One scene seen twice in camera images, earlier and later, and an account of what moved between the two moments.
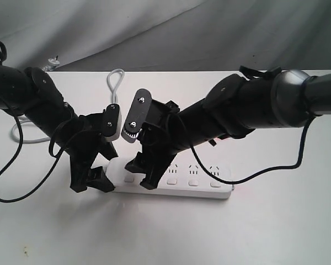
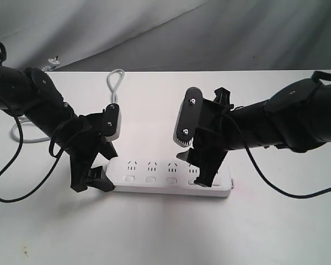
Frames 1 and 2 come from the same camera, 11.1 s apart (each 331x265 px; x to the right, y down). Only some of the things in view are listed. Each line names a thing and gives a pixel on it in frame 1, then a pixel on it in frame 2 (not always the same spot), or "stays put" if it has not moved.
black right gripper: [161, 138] to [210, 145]
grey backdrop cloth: [169, 35] stays put
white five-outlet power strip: [181, 180] stays put
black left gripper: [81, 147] stays put
